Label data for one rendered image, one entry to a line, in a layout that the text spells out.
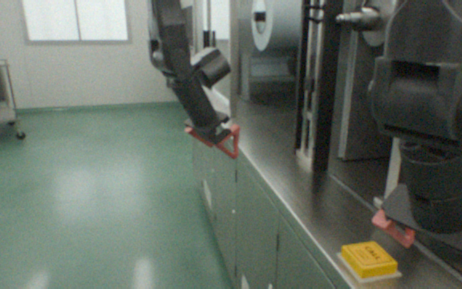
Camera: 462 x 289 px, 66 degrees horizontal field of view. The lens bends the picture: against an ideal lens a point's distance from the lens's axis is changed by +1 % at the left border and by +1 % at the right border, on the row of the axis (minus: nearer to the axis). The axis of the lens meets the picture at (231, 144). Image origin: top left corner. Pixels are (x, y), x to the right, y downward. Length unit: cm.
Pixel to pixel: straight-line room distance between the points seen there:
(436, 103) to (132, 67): 596
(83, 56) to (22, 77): 97
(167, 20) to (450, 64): 50
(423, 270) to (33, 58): 607
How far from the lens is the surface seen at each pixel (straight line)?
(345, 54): 183
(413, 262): 78
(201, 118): 75
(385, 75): 33
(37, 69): 638
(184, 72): 70
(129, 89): 623
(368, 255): 72
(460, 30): 31
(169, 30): 69
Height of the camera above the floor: 132
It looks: 19 degrees down
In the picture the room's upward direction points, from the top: straight up
